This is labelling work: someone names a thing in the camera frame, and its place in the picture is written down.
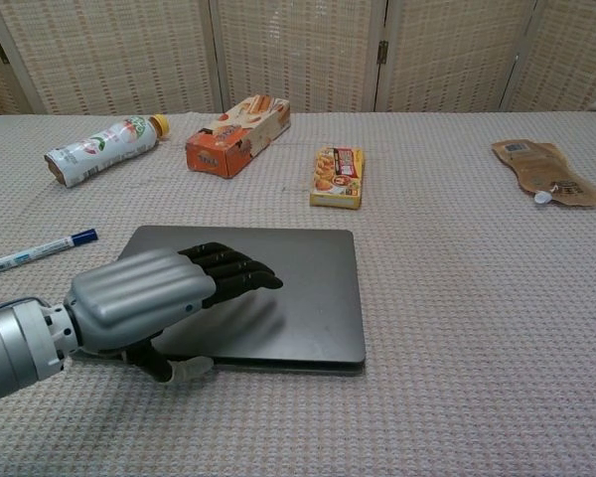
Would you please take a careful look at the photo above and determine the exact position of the woven folding screen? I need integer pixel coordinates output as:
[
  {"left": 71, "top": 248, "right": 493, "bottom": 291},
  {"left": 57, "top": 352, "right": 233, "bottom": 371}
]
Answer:
[{"left": 0, "top": 0, "right": 596, "bottom": 120}]

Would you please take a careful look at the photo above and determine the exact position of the grey silver laptop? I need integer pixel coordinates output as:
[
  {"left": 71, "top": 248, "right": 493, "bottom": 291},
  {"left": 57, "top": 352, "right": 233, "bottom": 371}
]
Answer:
[{"left": 72, "top": 225, "right": 368, "bottom": 378}]

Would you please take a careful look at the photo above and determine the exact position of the brown spouted pouch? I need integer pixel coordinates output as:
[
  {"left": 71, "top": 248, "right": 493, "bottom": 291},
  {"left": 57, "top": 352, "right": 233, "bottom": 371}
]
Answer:
[{"left": 491, "top": 139, "right": 596, "bottom": 207}]

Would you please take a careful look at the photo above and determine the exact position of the yellow snack box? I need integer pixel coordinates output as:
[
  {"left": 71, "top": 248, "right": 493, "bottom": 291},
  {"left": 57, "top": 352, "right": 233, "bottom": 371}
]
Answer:
[{"left": 309, "top": 145, "right": 367, "bottom": 209}]

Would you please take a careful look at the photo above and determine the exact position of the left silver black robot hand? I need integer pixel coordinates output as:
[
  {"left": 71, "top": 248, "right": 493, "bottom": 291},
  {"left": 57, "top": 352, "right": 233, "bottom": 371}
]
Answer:
[{"left": 63, "top": 240, "right": 285, "bottom": 386}]

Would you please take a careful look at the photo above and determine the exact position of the white blue-capped marker pen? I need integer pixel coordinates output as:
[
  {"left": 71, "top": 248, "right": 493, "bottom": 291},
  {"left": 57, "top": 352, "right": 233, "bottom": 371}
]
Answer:
[{"left": 0, "top": 228, "right": 99, "bottom": 278}]

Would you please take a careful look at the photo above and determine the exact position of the orange biscuit box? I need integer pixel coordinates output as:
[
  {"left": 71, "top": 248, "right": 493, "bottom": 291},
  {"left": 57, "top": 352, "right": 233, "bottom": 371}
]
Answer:
[{"left": 185, "top": 96, "right": 293, "bottom": 180}]

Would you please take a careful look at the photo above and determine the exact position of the white labelled drink bottle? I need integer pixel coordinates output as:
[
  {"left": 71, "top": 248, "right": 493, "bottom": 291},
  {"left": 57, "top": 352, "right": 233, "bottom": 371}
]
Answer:
[{"left": 43, "top": 113, "right": 173, "bottom": 189}]

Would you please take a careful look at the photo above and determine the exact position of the beige waffle tablecloth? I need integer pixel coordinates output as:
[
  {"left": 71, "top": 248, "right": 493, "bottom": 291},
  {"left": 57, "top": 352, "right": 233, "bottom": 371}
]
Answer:
[{"left": 0, "top": 111, "right": 596, "bottom": 477}]

